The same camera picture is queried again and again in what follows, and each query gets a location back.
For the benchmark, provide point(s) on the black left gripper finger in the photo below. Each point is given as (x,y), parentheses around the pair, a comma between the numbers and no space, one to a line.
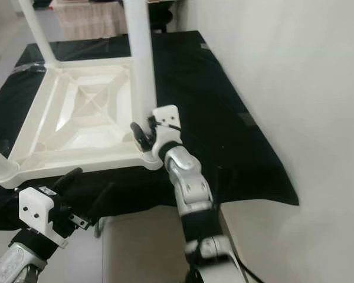
(68,178)
(101,201)

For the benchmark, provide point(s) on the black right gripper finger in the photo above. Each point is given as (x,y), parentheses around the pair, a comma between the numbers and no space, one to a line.
(141,137)

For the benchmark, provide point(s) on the white plastic table top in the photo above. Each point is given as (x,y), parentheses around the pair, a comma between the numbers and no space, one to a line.
(76,141)

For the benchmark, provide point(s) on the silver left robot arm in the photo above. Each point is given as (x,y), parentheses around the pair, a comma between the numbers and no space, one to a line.
(20,262)

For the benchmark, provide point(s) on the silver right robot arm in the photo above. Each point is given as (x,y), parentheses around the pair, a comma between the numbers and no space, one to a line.
(192,183)

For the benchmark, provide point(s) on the black tablecloth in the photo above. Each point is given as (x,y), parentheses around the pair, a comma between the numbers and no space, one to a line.
(230,106)

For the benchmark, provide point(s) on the grey tape strip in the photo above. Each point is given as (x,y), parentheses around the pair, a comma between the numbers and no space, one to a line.
(246,119)
(205,46)

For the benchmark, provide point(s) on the beige towel cloth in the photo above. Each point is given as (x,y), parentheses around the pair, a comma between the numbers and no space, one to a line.
(88,22)

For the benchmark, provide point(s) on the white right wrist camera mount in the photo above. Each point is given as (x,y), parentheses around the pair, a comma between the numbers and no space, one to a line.
(168,121)

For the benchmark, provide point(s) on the grey metal folding table frame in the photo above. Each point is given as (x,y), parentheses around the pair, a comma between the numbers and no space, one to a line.
(98,227)

